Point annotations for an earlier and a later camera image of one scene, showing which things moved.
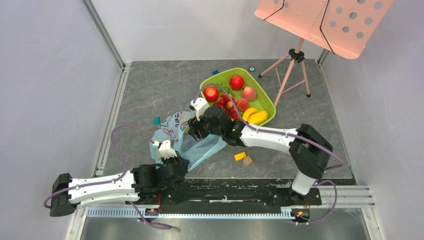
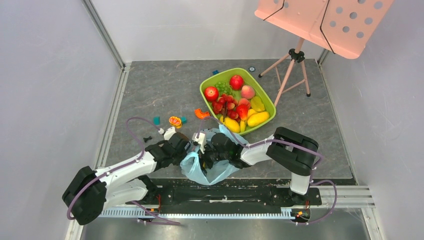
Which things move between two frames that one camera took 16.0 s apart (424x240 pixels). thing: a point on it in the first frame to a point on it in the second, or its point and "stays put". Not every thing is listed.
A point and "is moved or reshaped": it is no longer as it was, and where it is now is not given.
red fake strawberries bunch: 226,103 stays put
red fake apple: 236,82 stays put
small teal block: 156,121 stays put
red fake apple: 211,94 stays put
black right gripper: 197,126 to 209,157
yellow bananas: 257,118 stays put
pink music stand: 341,27 stays put
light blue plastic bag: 174,127 is moved or reshaped
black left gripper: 175,158 to 179,161
